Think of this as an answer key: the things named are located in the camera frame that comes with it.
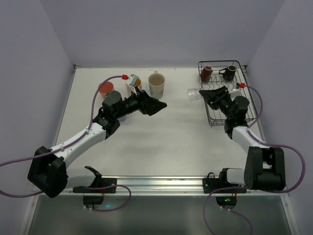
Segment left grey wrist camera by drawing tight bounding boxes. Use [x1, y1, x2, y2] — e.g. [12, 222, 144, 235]
[125, 74, 139, 95]

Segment black mug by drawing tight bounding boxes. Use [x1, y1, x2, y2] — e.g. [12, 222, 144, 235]
[219, 65, 237, 82]

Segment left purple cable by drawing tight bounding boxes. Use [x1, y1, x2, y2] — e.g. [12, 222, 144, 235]
[0, 73, 132, 212]

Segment beige patterned mug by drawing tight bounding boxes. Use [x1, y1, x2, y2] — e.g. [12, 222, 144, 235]
[148, 71, 165, 99]

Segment aluminium mounting rail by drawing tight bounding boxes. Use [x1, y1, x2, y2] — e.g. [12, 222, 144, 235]
[30, 174, 291, 196]

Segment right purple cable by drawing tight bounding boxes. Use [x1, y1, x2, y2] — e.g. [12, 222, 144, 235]
[204, 82, 306, 235]

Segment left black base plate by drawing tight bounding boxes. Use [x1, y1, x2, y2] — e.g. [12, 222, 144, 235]
[73, 166, 117, 193]

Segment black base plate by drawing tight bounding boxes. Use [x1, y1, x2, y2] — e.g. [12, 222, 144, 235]
[73, 166, 117, 193]
[202, 168, 247, 194]

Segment clear glass cup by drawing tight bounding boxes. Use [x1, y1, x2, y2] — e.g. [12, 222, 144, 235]
[188, 88, 203, 102]

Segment white patterned mug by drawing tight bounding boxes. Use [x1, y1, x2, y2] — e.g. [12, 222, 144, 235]
[135, 79, 142, 90]

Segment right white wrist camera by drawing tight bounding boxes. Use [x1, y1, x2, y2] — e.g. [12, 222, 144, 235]
[229, 88, 241, 98]

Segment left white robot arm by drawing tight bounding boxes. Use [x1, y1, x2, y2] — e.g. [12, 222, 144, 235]
[27, 90, 167, 198]

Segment brown ceramic cup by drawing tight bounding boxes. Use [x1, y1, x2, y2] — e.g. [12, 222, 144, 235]
[200, 66, 212, 83]

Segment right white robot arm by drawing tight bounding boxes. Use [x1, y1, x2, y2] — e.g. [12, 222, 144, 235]
[199, 86, 286, 191]

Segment black wire dish rack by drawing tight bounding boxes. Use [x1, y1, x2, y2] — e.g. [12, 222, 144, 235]
[197, 60, 257, 128]

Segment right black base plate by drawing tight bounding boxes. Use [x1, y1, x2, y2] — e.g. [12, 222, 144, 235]
[202, 168, 247, 194]

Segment pink plastic cup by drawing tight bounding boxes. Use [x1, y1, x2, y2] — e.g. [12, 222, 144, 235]
[98, 81, 114, 99]

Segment purple cable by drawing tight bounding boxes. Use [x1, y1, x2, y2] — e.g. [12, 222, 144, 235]
[204, 82, 306, 235]
[0, 73, 132, 212]

